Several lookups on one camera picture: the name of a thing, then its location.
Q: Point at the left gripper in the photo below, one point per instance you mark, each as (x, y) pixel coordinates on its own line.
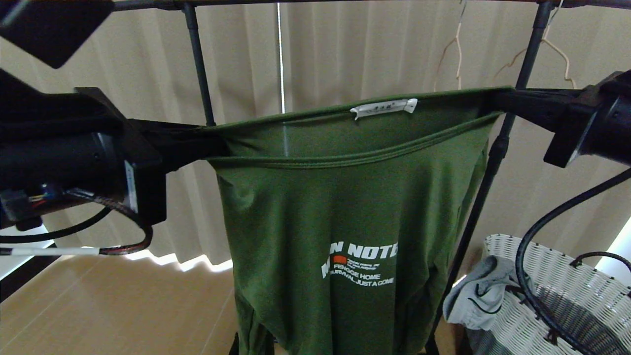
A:
(98, 162)

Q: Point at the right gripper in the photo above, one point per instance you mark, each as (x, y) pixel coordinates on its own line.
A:
(601, 128)

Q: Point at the pink clothes hanger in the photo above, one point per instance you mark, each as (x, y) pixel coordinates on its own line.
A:
(459, 49)
(567, 64)

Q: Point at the green printed shirt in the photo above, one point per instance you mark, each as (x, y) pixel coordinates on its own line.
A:
(320, 207)

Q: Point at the black clothes rack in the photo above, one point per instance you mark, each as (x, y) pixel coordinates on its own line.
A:
(199, 74)

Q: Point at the white laundry basket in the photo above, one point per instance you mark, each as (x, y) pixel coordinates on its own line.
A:
(581, 286)

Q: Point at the pale grey shorts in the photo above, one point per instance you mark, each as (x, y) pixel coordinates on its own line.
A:
(483, 296)

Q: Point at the beige curtain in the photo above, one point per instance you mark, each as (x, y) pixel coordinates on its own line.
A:
(355, 49)

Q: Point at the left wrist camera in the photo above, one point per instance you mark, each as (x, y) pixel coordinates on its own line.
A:
(49, 29)

